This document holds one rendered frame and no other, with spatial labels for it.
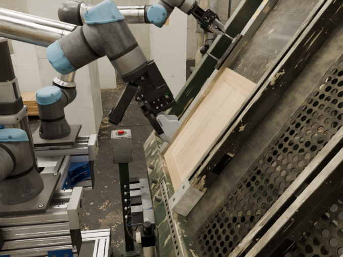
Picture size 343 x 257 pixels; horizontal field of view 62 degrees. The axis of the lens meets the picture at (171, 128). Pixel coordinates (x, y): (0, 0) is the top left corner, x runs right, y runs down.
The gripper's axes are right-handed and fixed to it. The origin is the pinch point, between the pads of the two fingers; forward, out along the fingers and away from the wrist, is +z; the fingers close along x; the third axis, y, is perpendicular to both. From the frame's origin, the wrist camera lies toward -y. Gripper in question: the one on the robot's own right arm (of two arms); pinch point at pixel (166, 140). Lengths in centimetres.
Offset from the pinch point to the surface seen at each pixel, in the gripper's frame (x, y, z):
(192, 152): 45, 1, 33
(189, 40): 863, 115, 138
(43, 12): 275, -79, -69
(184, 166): 43, -5, 37
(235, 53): 71, 42, 10
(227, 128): 24.3, 18.1, 18.9
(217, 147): 21.2, 11.9, 22.0
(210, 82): 70, 25, 17
